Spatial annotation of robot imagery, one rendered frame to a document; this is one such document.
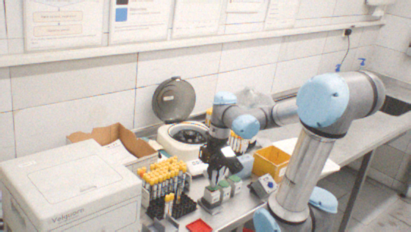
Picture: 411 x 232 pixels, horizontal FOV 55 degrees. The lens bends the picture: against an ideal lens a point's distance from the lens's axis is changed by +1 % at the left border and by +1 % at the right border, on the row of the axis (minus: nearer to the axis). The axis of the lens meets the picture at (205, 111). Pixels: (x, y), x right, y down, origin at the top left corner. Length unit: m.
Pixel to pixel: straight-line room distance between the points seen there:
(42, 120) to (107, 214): 0.65
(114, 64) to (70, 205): 0.81
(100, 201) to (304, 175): 0.51
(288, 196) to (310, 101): 0.28
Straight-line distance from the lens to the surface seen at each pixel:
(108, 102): 1.74
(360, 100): 0.95
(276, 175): 1.70
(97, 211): 1.07
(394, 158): 3.78
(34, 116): 1.61
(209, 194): 1.48
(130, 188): 1.09
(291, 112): 1.21
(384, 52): 3.64
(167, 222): 1.38
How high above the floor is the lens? 1.80
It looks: 24 degrees down
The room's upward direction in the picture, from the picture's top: 8 degrees clockwise
